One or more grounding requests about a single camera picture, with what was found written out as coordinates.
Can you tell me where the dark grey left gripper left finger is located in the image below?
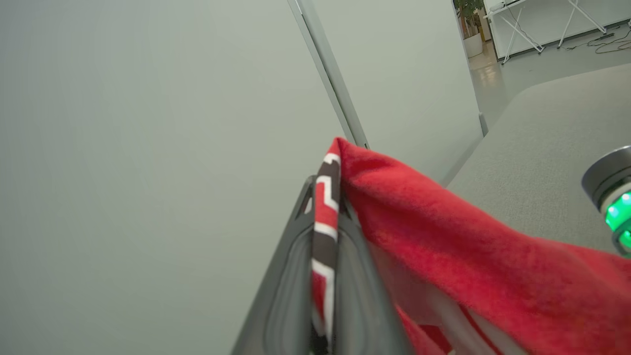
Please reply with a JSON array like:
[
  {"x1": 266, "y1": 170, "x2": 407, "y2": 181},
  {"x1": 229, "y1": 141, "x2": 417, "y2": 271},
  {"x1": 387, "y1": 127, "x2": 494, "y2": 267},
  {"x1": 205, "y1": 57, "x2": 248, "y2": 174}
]
[{"x1": 231, "y1": 175, "x2": 316, "y2": 355}]

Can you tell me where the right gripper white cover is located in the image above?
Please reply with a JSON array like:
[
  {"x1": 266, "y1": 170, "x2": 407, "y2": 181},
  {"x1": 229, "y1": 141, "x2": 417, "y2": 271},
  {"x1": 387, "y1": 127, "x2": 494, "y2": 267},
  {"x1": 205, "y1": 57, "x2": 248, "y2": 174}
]
[{"x1": 581, "y1": 145, "x2": 631, "y2": 258}]

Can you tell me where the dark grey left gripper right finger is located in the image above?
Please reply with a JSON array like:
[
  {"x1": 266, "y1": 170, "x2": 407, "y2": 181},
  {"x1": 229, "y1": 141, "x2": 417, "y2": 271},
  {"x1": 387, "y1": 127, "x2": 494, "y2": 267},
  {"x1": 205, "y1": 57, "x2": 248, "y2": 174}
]
[{"x1": 334, "y1": 195, "x2": 414, "y2": 355}]

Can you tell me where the red sweatshirt with black numerals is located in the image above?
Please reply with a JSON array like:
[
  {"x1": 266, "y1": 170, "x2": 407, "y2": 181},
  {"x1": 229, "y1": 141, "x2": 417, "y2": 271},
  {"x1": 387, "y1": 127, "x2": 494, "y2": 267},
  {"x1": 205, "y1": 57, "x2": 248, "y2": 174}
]
[{"x1": 310, "y1": 137, "x2": 631, "y2": 355}]

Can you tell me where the white folding table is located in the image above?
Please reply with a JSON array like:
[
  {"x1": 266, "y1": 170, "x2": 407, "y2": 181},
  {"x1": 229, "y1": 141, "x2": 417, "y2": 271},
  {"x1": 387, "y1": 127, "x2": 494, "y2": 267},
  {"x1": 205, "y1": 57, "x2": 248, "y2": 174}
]
[{"x1": 483, "y1": 0, "x2": 608, "y2": 65}]

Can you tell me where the white plant pot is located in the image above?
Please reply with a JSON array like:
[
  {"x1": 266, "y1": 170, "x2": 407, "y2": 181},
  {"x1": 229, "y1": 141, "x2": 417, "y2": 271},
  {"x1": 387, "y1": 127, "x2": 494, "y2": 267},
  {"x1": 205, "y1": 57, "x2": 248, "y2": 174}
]
[{"x1": 463, "y1": 33, "x2": 485, "y2": 59}]

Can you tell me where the green potted plant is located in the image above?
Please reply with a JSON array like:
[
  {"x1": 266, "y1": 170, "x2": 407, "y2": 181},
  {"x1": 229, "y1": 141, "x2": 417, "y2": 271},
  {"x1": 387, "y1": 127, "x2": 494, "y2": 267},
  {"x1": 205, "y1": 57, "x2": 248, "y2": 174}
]
[{"x1": 454, "y1": 0, "x2": 486, "y2": 37}]

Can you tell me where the black floor cable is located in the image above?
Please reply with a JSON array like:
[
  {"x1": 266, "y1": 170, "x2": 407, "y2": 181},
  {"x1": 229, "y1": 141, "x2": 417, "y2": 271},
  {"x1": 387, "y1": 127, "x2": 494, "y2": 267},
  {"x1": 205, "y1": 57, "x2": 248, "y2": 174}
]
[{"x1": 564, "y1": 22, "x2": 631, "y2": 55}]

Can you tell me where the grey metal partition post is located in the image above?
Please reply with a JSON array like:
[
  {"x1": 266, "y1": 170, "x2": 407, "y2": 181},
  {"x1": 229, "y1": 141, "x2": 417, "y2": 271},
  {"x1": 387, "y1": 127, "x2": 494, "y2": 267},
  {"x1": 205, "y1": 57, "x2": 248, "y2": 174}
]
[{"x1": 288, "y1": 0, "x2": 370, "y2": 149}]

